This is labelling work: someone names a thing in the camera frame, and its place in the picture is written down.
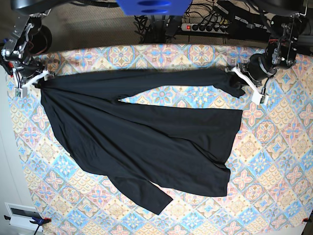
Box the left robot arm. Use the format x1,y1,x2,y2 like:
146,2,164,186
236,0,313,86

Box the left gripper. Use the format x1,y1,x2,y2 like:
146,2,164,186
238,53,277,86

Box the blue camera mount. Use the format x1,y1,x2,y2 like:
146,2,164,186
116,0,192,16

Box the black round stool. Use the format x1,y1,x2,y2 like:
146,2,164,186
29,25,52,55

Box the red black clamp left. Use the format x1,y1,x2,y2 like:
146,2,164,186
0,58,14,77

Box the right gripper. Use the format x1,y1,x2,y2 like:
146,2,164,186
13,60,45,83

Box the blue clamp bottom left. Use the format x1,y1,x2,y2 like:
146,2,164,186
3,215,51,235

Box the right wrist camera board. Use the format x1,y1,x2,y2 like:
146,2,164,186
14,87,27,98

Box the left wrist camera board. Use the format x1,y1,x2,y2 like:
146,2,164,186
260,94,269,106

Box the black t-shirt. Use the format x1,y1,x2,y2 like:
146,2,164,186
37,68,244,214

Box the white power strip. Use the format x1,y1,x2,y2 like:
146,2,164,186
180,23,227,34

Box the white wall vent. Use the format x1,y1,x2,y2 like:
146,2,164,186
5,202,40,232

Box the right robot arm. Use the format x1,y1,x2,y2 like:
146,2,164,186
0,10,52,88

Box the orange clamp bottom right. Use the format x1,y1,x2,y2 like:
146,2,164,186
302,218,313,223

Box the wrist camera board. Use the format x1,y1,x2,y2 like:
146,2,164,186
14,87,27,98
260,94,269,106

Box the patterned tablecloth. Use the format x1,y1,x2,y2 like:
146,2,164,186
0,55,313,235

